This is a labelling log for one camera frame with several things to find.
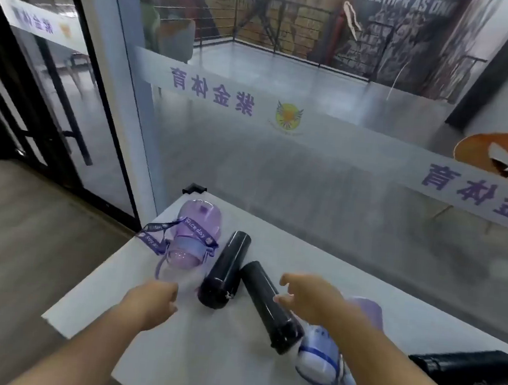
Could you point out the tall black thermos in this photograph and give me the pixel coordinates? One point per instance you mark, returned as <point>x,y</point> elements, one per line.
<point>468,369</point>

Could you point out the person's right forearm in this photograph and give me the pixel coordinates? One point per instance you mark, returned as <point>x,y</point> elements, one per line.
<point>397,381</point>

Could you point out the black tumbler with strap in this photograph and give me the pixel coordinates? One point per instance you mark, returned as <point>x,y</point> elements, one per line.
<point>226,267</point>

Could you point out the white table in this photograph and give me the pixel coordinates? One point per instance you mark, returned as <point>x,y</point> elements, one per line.
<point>231,364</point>

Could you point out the grey upholstered chair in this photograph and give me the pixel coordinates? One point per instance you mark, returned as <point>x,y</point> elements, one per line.
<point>176,39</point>

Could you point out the person's left forearm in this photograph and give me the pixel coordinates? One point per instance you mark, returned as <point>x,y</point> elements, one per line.
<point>83,352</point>

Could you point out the black table corner bracket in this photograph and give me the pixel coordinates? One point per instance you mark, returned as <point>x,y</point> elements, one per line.
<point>190,189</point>

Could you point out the person's left hand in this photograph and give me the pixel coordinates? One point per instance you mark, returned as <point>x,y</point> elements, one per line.
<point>153,303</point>

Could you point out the white bottle blue rim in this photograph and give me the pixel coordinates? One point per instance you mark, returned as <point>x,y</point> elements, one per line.
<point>317,357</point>

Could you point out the orange shell chair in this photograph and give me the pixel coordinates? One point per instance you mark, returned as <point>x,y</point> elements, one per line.
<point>472,150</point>

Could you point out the lilac printed bottle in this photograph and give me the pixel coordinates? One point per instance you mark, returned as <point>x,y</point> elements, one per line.
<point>371,313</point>

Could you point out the person's right hand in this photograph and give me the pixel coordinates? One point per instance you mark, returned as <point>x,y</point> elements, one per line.
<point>316,298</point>

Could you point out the frosted window band purple print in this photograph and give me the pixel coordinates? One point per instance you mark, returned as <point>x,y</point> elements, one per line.
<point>350,136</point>

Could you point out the black metal railing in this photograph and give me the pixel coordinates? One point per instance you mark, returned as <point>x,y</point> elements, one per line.
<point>235,17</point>

